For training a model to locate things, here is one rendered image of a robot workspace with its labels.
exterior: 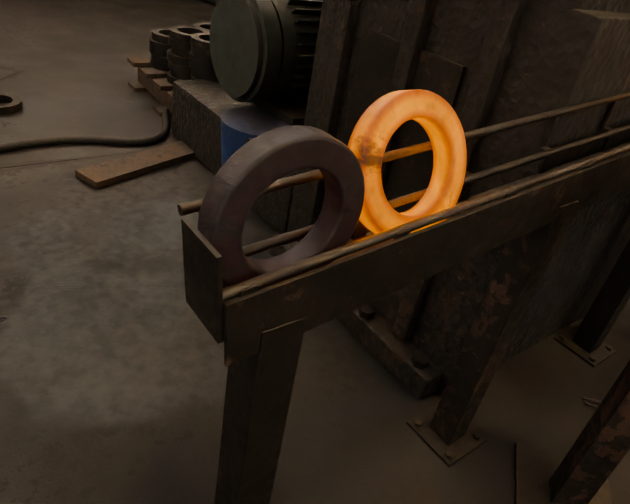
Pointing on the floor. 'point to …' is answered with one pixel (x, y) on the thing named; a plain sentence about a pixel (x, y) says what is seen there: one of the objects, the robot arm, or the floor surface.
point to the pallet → (173, 62)
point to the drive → (251, 80)
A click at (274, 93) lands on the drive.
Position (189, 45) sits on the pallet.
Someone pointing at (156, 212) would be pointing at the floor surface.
